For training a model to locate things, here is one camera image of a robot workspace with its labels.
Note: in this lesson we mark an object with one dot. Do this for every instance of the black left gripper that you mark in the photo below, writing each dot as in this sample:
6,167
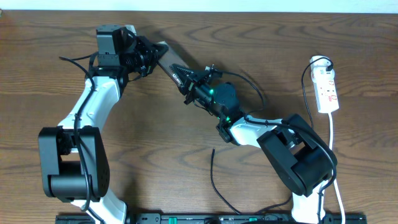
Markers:
151,50

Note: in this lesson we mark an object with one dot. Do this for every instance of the white charger plug adapter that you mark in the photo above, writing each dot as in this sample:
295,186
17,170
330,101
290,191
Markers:
322,65

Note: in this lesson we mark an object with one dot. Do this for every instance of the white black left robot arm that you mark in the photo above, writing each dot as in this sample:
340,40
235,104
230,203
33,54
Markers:
74,165

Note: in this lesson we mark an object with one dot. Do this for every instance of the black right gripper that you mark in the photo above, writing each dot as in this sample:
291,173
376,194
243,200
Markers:
190,83

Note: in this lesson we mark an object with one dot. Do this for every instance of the white power strip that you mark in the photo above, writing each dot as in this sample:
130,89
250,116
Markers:
325,89

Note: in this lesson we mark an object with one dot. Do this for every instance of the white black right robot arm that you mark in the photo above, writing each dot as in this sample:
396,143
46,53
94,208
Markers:
302,160

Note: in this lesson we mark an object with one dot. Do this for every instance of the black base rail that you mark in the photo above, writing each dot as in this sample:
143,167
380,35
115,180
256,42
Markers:
155,218

